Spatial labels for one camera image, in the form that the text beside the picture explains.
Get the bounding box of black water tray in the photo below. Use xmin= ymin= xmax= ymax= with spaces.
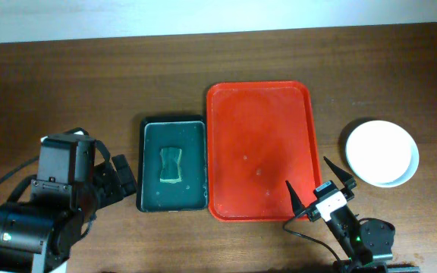
xmin=136 ymin=115 xmax=209 ymax=212

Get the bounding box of white plate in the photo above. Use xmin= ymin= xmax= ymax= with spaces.
xmin=344 ymin=120 xmax=420 ymax=188

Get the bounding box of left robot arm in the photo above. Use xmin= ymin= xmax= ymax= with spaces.
xmin=0 ymin=128 xmax=136 ymax=272

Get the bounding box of red plastic tray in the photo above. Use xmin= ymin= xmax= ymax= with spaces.
xmin=206 ymin=80 xmax=322 ymax=222

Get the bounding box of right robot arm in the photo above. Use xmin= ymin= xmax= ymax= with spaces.
xmin=282 ymin=158 xmax=420 ymax=273

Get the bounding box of green yellow sponge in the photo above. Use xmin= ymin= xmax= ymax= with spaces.
xmin=159 ymin=146 xmax=182 ymax=184

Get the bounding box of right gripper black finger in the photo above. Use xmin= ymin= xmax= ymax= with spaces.
xmin=285 ymin=180 xmax=306 ymax=218
xmin=323 ymin=156 xmax=355 ymax=187

